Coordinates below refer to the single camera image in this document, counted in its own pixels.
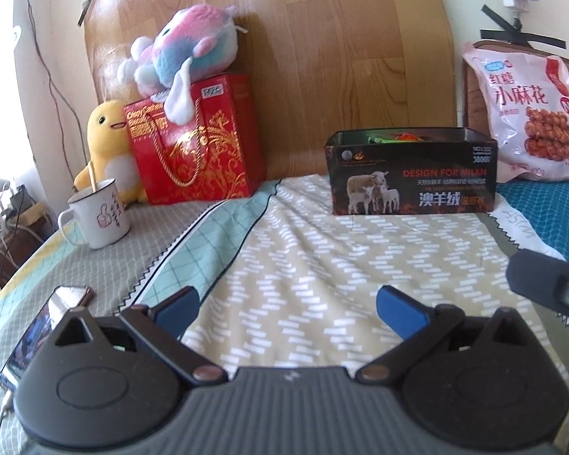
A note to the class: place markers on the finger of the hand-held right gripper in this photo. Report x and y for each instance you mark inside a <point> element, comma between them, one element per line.
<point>536,275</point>

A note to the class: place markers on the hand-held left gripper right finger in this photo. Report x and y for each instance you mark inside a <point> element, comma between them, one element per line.
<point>398,310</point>

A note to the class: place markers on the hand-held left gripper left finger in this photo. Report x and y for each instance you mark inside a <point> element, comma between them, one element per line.
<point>178,308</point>

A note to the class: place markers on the black cardboard box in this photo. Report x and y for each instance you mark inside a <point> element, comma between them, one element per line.
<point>431,185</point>

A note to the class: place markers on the green snack packet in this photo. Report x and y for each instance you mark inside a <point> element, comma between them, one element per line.
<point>379,140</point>

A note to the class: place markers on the red snack packet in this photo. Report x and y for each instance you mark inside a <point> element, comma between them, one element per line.
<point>408,138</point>

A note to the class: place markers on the teal patterned cloth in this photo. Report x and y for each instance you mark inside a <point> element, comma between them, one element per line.
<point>550,218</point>

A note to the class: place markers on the beige patterned quilt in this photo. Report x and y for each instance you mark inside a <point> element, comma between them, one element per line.
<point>313,270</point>

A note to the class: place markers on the white enamel mug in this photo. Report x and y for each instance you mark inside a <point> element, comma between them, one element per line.
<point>99,218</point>

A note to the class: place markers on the smartphone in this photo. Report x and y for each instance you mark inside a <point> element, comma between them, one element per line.
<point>38,327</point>

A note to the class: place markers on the red gift bag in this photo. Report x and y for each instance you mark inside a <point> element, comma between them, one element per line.
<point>218,151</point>

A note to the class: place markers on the yellow duck plush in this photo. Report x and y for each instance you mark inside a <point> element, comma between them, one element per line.
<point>109,151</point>

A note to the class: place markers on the large pink snack bag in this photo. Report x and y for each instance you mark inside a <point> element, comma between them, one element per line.
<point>517,104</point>

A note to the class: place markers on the black tape strips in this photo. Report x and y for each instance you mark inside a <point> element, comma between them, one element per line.
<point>540,41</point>

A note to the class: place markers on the pastel plush toy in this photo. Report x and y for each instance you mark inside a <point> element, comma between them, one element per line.
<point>189,47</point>

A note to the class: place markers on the wooden headboard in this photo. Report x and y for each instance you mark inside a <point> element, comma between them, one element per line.
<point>336,57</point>

